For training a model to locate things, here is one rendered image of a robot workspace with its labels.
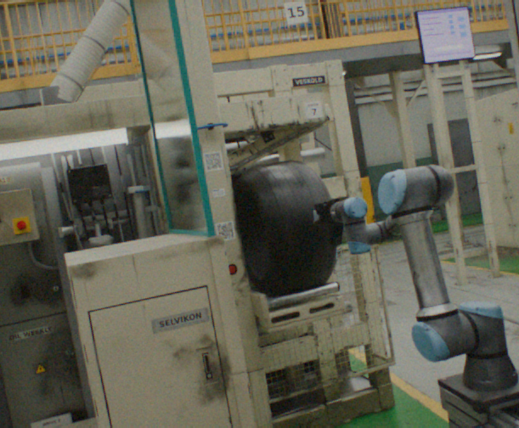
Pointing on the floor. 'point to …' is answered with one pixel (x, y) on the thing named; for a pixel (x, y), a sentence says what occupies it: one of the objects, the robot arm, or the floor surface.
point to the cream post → (194, 14)
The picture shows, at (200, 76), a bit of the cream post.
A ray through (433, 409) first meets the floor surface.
